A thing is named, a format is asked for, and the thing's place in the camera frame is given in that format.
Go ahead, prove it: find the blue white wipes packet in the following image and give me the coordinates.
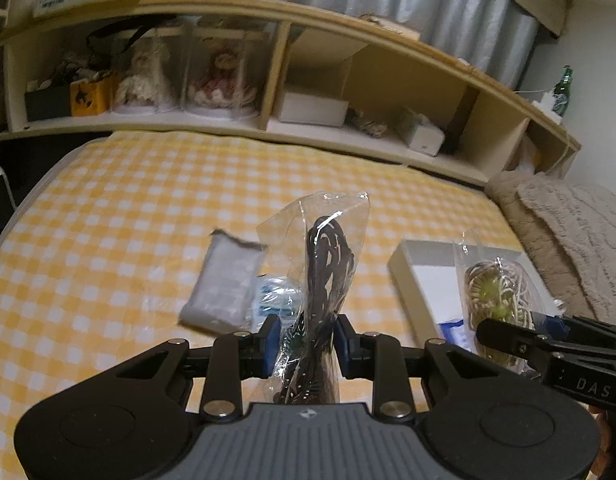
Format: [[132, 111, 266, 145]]
[[247, 274, 310, 332]]

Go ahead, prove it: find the brown fluffy blanket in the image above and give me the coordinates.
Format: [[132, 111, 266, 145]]
[[484, 172, 591, 313]]

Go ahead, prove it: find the yellow checked bed sheet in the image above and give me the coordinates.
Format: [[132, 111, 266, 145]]
[[0, 130, 520, 480]]

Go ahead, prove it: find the black box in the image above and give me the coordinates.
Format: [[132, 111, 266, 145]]
[[23, 84, 72, 122]]

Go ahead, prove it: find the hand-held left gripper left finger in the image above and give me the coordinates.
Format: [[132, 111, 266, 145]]
[[115, 314, 280, 418]]

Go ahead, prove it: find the black cord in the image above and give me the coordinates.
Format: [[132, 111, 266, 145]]
[[256, 190, 372, 407]]

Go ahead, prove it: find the wooden headboard shelf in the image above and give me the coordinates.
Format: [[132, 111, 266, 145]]
[[0, 0, 582, 187]]

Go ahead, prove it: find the white tissue box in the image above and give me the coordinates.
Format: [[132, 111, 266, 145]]
[[395, 107, 447, 156]]

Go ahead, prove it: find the cream doll in clear case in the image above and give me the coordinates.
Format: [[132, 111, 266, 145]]
[[112, 34, 182, 114]]

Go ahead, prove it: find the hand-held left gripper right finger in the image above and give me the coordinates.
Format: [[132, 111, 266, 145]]
[[337, 314, 494, 418]]

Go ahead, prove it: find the grey fluffy blanket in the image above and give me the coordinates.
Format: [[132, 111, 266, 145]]
[[517, 179, 616, 332]]

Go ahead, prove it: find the grey foil packet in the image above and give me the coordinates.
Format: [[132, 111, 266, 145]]
[[180, 229, 269, 334]]

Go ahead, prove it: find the white cardboard box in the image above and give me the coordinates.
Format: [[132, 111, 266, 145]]
[[387, 239, 565, 357]]

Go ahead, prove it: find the open white box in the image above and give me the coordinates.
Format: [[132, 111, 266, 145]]
[[272, 52, 355, 126]]

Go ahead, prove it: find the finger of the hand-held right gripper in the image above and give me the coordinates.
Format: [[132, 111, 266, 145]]
[[475, 317, 557, 369], [530, 311, 616, 346]]

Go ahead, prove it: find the yellow printed box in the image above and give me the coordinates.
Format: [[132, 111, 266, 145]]
[[69, 77, 114, 117]]

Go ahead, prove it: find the green glass bottle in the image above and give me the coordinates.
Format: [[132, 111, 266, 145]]
[[552, 65, 574, 116]]

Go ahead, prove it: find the pink doll in clear case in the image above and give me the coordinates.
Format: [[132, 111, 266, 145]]
[[180, 29, 262, 120]]

